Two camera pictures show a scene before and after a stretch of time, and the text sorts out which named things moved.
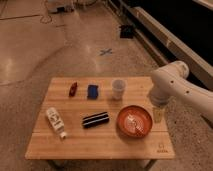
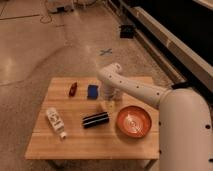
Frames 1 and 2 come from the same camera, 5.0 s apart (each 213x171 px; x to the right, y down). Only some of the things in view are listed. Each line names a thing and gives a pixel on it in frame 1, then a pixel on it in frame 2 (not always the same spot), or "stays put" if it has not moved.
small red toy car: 73,89 stays put
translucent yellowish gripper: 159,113 -> 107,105
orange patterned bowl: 134,121 stays put
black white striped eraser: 92,120 stays put
